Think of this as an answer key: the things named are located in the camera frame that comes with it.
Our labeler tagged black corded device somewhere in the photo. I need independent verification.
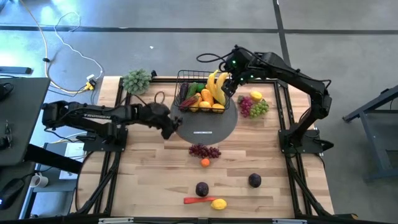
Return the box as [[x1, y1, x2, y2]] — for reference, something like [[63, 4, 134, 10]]
[[0, 82, 14, 102]]

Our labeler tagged dark red grape bunch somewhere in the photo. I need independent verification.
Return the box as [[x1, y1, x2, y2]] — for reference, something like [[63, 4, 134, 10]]
[[188, 143, 222, 159]]

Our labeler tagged dark purple cabbage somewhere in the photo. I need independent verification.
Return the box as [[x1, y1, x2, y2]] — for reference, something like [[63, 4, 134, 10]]
[[195, 182, 210, 197]]

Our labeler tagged dark plum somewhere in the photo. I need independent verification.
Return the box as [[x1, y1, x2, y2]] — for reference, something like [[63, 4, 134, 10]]
[[248, 173, 262, 189]]

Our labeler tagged black wire basket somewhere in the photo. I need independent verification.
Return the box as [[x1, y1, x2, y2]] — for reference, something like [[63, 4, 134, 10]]
[[174, 69, 232, 114]]

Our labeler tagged yellow banana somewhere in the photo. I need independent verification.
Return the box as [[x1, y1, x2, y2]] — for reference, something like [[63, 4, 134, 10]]
[[206, 69, 220, 101], [215, 72, 231, 107]]

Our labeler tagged white cable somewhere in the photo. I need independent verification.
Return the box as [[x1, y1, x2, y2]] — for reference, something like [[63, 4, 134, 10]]
[[53, 11, 104, 80]]

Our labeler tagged black support beam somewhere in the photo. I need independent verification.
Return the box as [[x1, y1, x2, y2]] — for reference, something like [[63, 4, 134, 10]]
[[24, 144, 83, 175]]

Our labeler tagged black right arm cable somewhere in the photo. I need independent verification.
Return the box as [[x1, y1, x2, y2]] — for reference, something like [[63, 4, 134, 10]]
[[196, 52, 233, 73]]

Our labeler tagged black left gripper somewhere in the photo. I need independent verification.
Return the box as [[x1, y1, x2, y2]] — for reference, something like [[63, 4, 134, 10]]
[[144, 102, 184, 140]]

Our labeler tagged blue grey metal table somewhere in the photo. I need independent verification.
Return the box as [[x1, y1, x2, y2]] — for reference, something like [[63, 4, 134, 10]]
[[343, 84, 398, 183]]

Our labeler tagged green cucumber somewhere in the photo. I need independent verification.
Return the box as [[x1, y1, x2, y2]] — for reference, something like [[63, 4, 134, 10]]
[[185, 82, 199, 101]]

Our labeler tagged black computer mouse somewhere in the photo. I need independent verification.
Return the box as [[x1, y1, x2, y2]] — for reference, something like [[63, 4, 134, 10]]
[[0, 179, 25, 210]]

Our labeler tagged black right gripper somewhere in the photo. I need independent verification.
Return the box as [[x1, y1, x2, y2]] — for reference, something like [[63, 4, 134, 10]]
[[221, 67, 265, 98]]

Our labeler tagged dark red chili pepper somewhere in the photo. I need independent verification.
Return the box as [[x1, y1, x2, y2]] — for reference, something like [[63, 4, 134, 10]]
[[179, 94, 200, 111]]

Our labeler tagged yellow cable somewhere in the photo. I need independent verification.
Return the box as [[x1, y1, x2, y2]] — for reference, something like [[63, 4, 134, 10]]
[[19, 0, 94, 95]]

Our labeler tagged pink grape bunch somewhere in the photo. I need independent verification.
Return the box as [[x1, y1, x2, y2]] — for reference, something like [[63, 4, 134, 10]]
[[237, 95, 254, 118]]

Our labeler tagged white paper sheet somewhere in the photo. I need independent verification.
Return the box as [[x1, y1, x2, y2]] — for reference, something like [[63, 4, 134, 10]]
[[58, 141, 85, 180]]

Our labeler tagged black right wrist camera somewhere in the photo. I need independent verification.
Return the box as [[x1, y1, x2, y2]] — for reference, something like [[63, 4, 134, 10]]
[[224, 49, 247, 72]]

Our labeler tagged black flat bar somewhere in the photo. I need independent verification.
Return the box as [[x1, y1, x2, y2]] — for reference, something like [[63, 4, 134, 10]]
[[0, 66, 33, 75]]

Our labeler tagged long bright red pepper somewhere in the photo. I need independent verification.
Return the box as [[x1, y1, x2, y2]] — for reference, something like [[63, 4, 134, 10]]
[[183, 196, 217, 205]]

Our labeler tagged green potted plant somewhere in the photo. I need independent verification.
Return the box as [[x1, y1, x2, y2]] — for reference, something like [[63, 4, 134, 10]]
[[121, 68, 152, 95]]

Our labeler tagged white mug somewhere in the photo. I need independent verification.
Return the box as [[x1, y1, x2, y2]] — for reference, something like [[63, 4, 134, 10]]
[[29, 171, 49, 189]]

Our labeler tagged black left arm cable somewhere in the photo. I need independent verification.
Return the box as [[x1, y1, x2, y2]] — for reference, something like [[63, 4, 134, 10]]
[[154, 90, 166, 105]]

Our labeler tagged white yellow power plug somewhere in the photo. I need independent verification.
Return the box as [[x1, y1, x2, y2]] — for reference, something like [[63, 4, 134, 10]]
[[84, 73, 97, 91]]

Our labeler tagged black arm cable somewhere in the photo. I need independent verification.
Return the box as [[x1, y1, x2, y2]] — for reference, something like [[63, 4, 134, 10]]
[[196, 52, 233, 73], [154, 90, 166, 105]]

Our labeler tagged grey round mat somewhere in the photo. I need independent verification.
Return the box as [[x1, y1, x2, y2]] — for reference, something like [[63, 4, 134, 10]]
[[169, 83, 239, 146]]

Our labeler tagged dark grey desk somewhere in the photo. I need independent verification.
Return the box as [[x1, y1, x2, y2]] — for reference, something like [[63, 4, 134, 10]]
[[0, 77, 52, 220]]

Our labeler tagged silver metal bracket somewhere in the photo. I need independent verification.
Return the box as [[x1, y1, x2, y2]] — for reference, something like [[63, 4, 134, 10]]
[[272, 218, 308, 224], [98, 217, 135, 224]]

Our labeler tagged black clip tool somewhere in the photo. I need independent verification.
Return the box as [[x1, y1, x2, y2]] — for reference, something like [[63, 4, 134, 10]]
[[0, 120, 13, 150]]

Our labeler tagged green grape bunch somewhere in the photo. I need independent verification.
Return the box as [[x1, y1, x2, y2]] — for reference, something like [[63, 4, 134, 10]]
[[249, 99, 271, 119]]

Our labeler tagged purple eggplant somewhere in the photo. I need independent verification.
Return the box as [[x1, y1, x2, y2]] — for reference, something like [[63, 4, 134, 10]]
[[178, 81, 190, 105]]

